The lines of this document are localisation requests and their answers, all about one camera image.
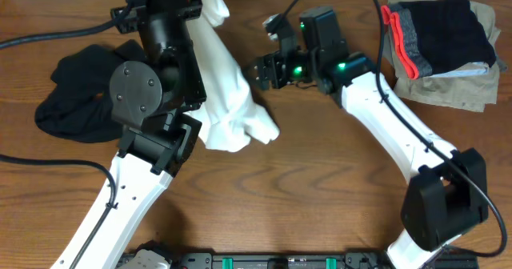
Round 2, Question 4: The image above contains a white t-shirt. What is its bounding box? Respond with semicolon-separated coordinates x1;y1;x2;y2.
186;0;280;152

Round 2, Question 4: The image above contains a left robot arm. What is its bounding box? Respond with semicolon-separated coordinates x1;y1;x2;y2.
55;0;206;268

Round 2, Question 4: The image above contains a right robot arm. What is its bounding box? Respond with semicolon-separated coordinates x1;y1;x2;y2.
253;6;489;268

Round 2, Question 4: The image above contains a khaki folded garment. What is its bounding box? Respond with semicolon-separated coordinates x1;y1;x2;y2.
384;0;501;112

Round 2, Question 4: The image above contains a light blue folded garment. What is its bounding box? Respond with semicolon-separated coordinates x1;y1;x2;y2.
431;62;490;78

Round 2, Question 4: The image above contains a black t-shirt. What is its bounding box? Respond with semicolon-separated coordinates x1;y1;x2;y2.
34;40;146;143

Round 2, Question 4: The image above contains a black mounting rail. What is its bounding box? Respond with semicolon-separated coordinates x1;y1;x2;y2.
115;240;480;269

